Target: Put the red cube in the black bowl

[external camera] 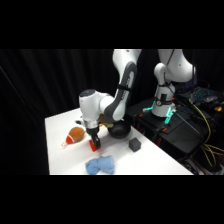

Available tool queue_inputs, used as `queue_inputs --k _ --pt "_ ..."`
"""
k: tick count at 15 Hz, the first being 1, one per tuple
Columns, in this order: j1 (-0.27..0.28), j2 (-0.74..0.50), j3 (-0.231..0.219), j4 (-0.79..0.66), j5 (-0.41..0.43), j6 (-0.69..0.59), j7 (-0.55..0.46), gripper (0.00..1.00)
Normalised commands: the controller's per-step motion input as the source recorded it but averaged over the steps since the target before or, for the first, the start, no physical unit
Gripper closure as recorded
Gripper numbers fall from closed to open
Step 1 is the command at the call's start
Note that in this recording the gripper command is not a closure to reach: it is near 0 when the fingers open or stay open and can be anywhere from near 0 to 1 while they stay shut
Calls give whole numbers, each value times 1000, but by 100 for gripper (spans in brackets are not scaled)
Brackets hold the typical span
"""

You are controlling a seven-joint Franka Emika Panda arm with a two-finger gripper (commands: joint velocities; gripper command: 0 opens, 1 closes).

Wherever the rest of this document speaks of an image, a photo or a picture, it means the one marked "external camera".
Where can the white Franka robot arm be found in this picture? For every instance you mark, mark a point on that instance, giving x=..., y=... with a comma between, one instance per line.
x=123, y=96

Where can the black keyboard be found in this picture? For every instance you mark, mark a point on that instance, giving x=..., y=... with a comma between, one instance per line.
x=204, y=94

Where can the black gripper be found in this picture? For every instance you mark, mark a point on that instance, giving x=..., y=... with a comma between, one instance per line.
x=92, y=129

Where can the black bowl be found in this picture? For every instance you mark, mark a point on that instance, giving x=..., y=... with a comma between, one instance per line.
x=119, y=129

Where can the black curtain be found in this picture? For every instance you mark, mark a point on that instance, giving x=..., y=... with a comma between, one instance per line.
x=43, y=83

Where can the dark grey cube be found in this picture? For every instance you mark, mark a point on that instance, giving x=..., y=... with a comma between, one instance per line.
x=134, y=144

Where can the blue crumpled cloth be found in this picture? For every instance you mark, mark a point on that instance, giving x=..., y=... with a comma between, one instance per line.
x=101, y=165

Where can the red cube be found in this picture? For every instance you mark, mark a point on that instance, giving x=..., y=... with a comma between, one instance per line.
x=93, y=146

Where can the black robot stand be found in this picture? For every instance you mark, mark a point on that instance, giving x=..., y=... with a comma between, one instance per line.
x=173, y=133

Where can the brown plush drumstick toy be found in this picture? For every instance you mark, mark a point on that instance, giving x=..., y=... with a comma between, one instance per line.
x=76, y=134

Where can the white table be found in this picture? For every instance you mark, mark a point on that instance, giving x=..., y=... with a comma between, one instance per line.
x=126, y=160

